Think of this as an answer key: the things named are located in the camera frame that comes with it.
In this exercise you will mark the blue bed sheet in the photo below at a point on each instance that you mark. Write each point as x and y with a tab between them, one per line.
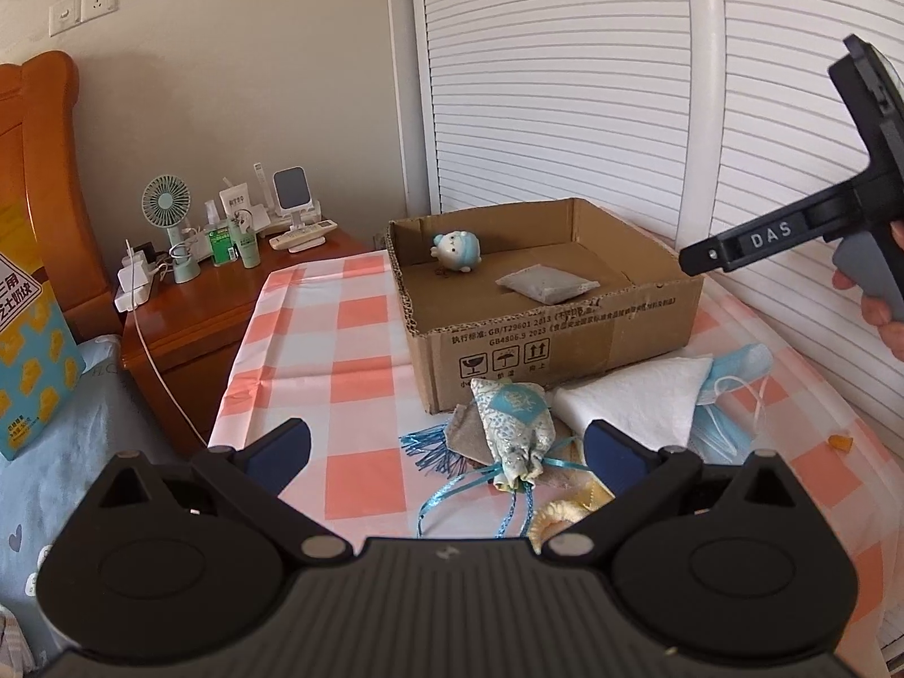
85	438

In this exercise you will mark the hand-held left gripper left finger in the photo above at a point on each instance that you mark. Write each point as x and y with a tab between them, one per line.
282	448

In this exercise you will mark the white phone stand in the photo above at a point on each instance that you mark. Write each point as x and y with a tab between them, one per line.
291	191

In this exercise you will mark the person's right hand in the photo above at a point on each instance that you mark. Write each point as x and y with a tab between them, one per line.
895	342

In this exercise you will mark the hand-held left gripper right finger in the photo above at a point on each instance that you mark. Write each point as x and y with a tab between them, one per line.
618	455

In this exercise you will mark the blue patterned sachet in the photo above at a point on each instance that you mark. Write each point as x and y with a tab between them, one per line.
512	417

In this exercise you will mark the pale yellow cloth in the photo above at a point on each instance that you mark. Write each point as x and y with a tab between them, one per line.
590	491

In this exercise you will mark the white wall switch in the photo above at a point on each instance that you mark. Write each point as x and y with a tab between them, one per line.
63	18

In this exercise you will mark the white power strip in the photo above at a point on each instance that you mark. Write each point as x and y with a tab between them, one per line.
134	289

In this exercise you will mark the wooden nightstand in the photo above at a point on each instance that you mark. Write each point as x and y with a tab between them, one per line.
205	311

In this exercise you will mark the blue face mask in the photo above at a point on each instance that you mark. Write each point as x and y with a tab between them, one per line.
720	431
741	364

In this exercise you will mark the grey fabric pouch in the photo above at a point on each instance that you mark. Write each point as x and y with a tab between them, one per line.
544	282
466	434

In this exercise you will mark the brown cardboard box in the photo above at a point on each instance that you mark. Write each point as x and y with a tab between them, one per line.
565	360

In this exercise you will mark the green bottle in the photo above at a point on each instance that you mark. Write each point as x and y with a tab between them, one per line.
222	244

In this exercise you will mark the white louvered wardrobe door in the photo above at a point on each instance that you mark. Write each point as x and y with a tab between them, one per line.
777	120
565	85

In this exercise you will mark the wooden headboard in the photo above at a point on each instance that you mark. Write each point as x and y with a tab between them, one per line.
42	155

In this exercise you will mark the white remote control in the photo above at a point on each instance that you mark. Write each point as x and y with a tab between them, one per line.
304	233

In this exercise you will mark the green tube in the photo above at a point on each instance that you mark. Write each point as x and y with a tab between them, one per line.
248	247

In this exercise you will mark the blue and white plush toy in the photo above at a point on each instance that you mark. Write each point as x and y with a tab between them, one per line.
459	251

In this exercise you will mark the pink checked tablecloth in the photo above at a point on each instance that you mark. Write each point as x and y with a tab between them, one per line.
339	339

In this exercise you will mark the white cloth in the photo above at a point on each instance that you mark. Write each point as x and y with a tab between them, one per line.
635	395

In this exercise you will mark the small orange scrap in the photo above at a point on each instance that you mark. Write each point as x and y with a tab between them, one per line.
840	443

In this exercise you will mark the green desk fan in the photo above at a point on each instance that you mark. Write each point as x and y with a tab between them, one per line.
167	201

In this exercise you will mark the white wall socket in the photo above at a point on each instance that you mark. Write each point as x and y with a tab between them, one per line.
97	1

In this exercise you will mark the white tube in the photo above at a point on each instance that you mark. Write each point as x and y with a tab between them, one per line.
233	201

